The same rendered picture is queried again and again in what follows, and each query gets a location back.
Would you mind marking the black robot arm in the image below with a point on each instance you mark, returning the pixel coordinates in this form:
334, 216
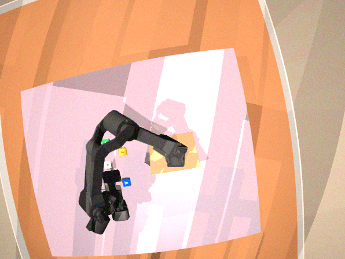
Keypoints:
91, 199

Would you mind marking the blue block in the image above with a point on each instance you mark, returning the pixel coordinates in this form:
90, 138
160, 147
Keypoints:
126, 182

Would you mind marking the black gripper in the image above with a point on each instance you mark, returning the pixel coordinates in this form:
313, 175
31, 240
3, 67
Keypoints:
122, 212

